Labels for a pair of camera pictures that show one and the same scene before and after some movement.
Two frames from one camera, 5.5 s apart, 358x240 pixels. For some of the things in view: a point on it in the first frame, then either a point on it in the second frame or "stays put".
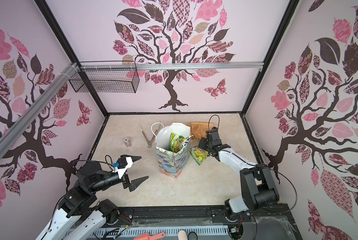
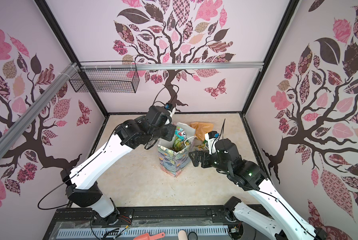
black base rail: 200,217 stays put
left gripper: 134,183 to 170,129
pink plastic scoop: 146,236 stays put
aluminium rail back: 184,65 stays put
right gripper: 202,142 to 205,155
